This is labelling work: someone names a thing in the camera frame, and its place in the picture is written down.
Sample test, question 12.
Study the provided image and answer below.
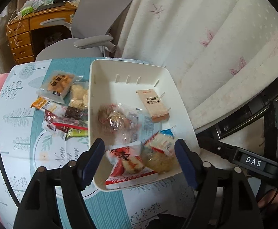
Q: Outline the green rice cake pack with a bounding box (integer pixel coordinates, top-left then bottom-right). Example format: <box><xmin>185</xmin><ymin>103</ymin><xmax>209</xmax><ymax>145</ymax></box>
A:
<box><xmin>65</xmin><ymin>128</ymin><xmax>89</xmax><ymax>141</ymax></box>

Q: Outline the red strip snack pack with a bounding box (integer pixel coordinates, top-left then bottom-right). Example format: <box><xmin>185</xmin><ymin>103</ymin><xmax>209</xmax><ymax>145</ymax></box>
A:
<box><xmin>42</xmin><ymin>110</ymin><xmax>88</xmax><ymax>140</ymax></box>

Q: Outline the pale rice crispy pack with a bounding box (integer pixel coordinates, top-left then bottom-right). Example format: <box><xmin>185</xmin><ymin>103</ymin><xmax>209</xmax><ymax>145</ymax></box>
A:
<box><xmin>142</xmin><ymin>148</ymin><xmax>179</xmax><ymax>173</ymax></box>
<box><xmin>69</xmin><ymin>82</ymin><xmax>89</xmax><ymax>110</ymax></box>

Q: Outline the red white triangular snack bag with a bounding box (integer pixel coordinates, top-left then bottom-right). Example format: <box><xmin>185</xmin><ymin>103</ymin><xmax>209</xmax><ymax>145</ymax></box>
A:
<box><xmin>105</xmin><ymin>141</ymin><xmax>158</xmax><ymax>190</ymax></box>

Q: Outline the orange oat stick bar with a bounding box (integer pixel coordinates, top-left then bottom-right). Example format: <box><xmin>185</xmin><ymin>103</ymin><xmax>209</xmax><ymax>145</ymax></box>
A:
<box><xmin>31</xmin><ymin>97</ymin><xmax>67</xmax><ymax>117</ymax></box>

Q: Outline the red Cookie snack pack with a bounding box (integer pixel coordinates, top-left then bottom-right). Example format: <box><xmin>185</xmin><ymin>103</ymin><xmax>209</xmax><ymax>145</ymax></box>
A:
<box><xmin>144</xmin><ymin>132</ymin><xmax>176</xmax><ymax>156</ymax></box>

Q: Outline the orange pastry clear pack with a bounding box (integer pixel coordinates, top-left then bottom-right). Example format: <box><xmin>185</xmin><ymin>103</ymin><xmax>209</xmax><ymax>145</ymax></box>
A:
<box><xmin>37</xmin><ymin>70</ymin><xmax>83</xmax><ymax>104</ymax></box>

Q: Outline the beige soda cracker pack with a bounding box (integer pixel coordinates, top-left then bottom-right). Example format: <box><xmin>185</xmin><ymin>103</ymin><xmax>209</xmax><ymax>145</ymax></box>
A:
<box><xmin>136</xmin><ymin>89</ymin><xmax>169</xmax><ymax>123</ymax></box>

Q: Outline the dark red chocolate snack pack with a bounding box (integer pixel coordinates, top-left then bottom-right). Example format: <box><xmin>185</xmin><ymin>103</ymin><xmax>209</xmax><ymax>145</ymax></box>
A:
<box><xmin>64</xmin><ymin>106</ymin><xmax>88</xmax><ymax>121</ymax></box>

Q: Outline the brown nut cluster pack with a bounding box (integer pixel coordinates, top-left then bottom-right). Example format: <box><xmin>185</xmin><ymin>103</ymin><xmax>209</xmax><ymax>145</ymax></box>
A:
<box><xmin>97</xmin><ymin>103</ymin><xmax>118</xmax><ymax>126</ymax></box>

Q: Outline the large blue white bread bag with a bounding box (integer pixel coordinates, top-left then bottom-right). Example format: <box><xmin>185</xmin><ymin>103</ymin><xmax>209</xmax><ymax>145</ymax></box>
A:
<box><xmin>124</xmin><ymin>109</ymin><xmax>174</xmax><ymax>143</ymax></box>

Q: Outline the person's right hand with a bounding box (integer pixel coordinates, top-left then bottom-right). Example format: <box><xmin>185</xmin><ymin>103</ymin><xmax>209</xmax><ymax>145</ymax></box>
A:
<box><xmin>258</xmin><ymin>190</ymin><xmax>278</xmax><ymax>208</ymax></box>

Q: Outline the tree pattern tablecloth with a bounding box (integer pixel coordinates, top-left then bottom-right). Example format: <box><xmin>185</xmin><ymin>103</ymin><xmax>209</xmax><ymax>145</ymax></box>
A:
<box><xmin>0</xmin><ymin>58</ymin><xmax>194</xmax><ymax>228</ymax></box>

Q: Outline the white floral curtain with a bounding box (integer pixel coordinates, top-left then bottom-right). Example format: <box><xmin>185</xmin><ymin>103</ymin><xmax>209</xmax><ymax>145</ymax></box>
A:
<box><xmin>116</xmin><ymin>0</ymin><xmax>278</xmax><ymax>129</ymax></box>

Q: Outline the white plastic storage bin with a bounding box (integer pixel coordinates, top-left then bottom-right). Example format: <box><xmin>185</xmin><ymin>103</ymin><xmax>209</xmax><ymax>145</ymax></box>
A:
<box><xmin>88</xmin><ymin>58</ymin><xmax>201</xmax><ymax>192</ymax></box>

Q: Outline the wooden desk with drawers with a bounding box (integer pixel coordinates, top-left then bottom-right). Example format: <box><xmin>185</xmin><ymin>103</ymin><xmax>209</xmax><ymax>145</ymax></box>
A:
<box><xmin>6</xmin><ymin>3</ymin><xmax>77</xmax><ymax>65</ymax></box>

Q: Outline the green tissue box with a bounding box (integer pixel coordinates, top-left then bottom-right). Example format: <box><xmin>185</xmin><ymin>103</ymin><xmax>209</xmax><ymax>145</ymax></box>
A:
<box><xmin>20</xmin><ymin>6</ymin><xmax>34</xmax><ymax>17</ymax></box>

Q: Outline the black keyboard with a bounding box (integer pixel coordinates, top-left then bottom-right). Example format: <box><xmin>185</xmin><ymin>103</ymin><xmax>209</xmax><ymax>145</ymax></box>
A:
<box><xmin>35</xmin><ymin>2</ymin><xmax>65</xmax><ymax>12</ymax></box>

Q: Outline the grey office chair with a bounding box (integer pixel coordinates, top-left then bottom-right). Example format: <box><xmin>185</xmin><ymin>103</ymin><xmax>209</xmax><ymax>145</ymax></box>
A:
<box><xmin>36</xmin><ymin>0</ymin><xmax>132</xmax><ymax>61</ymax></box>

